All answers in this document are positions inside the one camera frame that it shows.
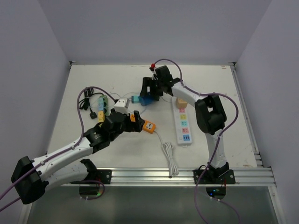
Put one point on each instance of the orange power strip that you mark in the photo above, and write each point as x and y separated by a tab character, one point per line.
149	127

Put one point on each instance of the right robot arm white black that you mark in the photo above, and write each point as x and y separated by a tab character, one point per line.
210	114

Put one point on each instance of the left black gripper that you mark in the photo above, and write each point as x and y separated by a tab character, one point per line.
134	126

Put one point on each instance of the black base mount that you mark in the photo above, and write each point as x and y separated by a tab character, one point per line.
94	175
222	175

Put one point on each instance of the white power strip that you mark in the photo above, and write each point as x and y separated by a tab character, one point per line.
181	122

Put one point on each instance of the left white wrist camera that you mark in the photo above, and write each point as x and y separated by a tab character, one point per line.
121	105

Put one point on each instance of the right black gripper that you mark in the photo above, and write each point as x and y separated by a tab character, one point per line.
148	82

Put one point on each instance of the aluminium front rail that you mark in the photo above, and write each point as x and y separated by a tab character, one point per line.
159	177

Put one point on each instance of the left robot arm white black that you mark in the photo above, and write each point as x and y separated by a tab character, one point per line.
33	177

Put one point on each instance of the teal cube plug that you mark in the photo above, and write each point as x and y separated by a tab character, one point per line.
135	99

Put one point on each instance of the wooden beige cube plug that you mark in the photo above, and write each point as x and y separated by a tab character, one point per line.
180	103

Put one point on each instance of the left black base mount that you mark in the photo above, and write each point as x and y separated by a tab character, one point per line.
94	175

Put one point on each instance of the blue cube plug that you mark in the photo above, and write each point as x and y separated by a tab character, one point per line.
146	99

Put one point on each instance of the green power strip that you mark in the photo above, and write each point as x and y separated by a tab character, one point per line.
106	105

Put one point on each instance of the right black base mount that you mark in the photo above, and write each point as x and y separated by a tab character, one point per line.
222	175

